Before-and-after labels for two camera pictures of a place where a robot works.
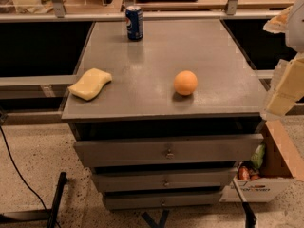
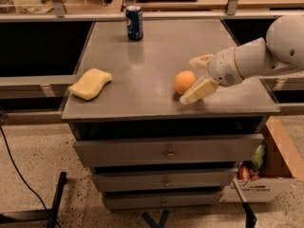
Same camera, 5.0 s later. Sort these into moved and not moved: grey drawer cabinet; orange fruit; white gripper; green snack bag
Moved: white gripper
Not moved: green snack bag; orange fruit; grey drawer cabinet
